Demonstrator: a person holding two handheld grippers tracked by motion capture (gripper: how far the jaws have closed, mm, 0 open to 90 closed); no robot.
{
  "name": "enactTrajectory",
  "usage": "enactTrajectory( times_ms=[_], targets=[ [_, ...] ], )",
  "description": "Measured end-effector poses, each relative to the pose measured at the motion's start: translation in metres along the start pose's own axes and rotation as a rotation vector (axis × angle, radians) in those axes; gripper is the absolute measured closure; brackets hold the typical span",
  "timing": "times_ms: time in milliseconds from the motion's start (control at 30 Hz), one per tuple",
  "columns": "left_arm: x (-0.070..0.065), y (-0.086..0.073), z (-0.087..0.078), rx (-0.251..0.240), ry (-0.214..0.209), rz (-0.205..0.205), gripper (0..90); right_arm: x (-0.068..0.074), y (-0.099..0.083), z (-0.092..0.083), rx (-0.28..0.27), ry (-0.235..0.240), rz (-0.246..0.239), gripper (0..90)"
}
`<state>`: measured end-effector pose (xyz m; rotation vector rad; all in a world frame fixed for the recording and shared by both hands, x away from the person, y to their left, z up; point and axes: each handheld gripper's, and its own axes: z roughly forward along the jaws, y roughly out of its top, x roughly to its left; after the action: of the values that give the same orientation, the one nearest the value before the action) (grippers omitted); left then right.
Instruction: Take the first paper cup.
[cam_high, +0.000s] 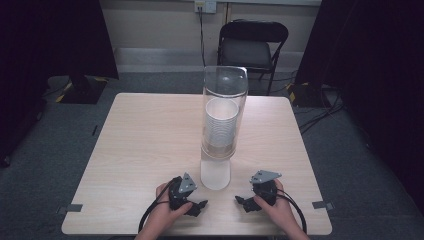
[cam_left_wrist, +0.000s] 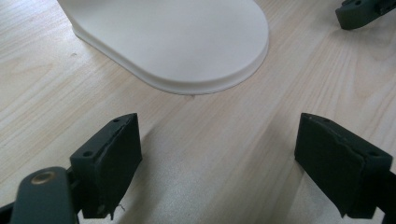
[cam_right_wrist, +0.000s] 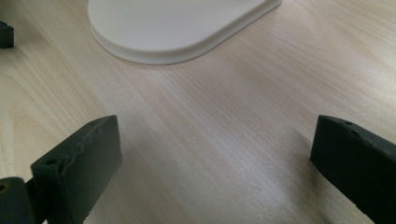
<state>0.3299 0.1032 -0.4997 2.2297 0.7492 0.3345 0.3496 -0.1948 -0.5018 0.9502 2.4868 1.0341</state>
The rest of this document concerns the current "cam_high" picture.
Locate white paper cup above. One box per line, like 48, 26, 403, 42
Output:
199, 155, 232, 191

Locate grey tape strip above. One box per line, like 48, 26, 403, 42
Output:
55, 203, 84, 215
311, 200, 335, 211

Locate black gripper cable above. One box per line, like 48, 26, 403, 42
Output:
137, 177, 181, 234
275, 188, 308, 234

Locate white wall socket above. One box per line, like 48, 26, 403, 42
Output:
194, 0, 218, 15

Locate black folding chair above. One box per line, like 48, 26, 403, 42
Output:
216, 19, 290, 97

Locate clear plastic cup dispenser tube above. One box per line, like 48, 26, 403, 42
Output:
199, 65, 250, 160

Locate stack of white paper cups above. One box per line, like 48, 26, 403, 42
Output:
203, 97, 240, 149

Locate black wall socket cable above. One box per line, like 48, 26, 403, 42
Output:
198, 5, 208, 68

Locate person's left hand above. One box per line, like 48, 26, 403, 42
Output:
145, 181, 194, 235

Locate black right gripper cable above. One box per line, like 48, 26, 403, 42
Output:
275, 188, 308, 234

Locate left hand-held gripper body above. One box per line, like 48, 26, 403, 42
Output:
168, 172, 198, 211

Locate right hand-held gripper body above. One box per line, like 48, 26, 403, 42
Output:
249, 169, 283, 206

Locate black stand base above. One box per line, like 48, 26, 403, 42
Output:
55, 73, 109, 105
286, 80, 333, 109

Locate dark curtain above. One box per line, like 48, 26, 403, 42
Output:
0, 0, 120, 168
294, 0, 424, 216

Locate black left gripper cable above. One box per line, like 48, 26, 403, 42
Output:
137, 177, 181, 234

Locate person's right hand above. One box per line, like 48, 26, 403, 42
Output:
253, 179, 302, 235

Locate black floor cables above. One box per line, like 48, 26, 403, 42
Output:
297, 68, 346, 135

